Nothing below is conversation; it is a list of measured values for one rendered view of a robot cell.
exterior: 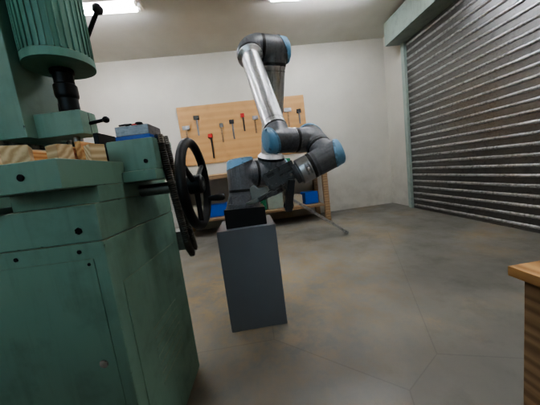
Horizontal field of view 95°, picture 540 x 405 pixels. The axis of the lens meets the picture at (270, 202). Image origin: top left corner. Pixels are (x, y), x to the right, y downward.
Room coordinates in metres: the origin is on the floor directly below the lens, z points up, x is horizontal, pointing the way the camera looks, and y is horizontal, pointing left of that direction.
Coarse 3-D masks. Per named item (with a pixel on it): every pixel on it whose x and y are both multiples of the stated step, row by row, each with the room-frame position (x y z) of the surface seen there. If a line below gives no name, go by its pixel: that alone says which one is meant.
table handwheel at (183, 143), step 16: (192, 144) 0.79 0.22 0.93; (176, 160) 0.67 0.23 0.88; (176, 176) 0.65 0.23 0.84; (192, 176) 0.75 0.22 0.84; (144, 192) 0.78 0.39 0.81; (160, 192) 0.78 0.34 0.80; (192, 192) 0.78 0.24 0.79; (208, 192) 0.91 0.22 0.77; (192, 208) 0.68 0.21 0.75; (208, 208) 0.87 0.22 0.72; (192, 224) 0.70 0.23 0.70
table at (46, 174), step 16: (48, 160) 0.49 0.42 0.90; (64, 160) 0.51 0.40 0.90; (80, 160) 0.56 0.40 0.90; (0, 176) 0.49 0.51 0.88; (16, 176) 0.49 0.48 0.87; (32, 176) 0.49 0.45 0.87; (48, 176) 0.49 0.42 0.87; (64, 176) 0.50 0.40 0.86; (80, 176) 0.55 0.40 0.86; (96, 176) 0.60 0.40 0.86; (112, 176) 0.66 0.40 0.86; (128, 176) 0.70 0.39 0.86; (144, 176) 0.70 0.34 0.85; (160, 176) 0.73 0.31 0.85; (0, 192) 0.49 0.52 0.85; (16, 192) 0.49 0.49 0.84; (32, 192) 0.51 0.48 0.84
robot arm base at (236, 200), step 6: (234, 192) 1.32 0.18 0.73; (240, 192) 1.31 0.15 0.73; (246, 192) 1.31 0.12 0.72; (228, 198) 1.35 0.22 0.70; (234, 198) 1.31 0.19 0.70; (240, 198) 1.30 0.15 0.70; (246, 198) 1.30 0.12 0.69; (228, 204) 1.33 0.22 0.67; (234, 204) 1.30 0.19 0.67; (240, 204) 1.29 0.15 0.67; (258, 204) 1.33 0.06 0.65
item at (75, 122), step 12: (36, 120) 0.76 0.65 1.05; (48, 120) 0.76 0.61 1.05; (60, 120) 0.76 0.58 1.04; (72, 120) 0.76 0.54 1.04; (84, 120) 0.77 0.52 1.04; (48, 132) 0.76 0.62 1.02; (60, 132) 0.76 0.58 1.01; (72, 132) 0.76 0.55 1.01; (84, 132) 0.76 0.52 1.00; (96, 132) 0.82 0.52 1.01
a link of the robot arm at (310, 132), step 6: (306, 126) 0.95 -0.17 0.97; (312, 126) 0.94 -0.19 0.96; (306, 132) 0.90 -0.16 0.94; (312, 132) 0.91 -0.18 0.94; (318, 132) 0.91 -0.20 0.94; (306, 138) 0.90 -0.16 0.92; (312, 138) 0.90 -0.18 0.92; (318, 138) 0.88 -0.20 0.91; (306, 144) 0.90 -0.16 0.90; (312, 144) 0.88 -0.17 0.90; (300, 150) 0.92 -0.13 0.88; (306, 150) 0.92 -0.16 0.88
